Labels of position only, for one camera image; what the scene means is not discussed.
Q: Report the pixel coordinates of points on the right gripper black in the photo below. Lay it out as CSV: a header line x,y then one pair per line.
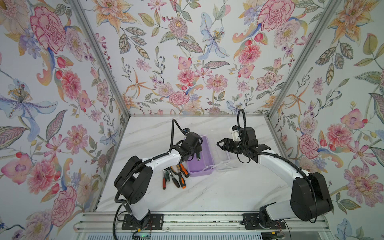
x,y
225,143

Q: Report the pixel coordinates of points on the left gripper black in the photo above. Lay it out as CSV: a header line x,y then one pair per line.
x,y
199,147

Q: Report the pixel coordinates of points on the purple plastic tool box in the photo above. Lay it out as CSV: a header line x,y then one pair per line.
x,y
212,159

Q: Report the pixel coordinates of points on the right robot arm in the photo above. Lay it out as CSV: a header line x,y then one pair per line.
x,y
310,196

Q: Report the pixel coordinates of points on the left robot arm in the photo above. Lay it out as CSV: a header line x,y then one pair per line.
x,y
134,179

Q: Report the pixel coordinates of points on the orange black short screwdriver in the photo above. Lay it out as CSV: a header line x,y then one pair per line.
x,y
184,170

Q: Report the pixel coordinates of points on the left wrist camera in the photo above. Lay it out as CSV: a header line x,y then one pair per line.
x,y
186,130

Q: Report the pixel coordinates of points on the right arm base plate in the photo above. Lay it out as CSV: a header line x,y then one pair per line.
x,y
253,221

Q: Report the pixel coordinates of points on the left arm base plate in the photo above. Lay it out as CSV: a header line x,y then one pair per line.
x,y
149,222

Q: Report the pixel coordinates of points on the aluminium mounting rail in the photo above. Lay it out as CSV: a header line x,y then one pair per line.
x,y
102,222

